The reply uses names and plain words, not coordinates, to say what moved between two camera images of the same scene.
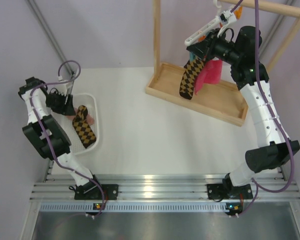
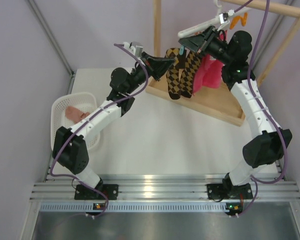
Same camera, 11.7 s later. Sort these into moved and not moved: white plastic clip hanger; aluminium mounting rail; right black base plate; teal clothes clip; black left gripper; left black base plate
Moved: teal clothes clip; black left gripper; white plastic clip hanger
Not moved: aluminium mounting rail; right black base plate; left black base plate
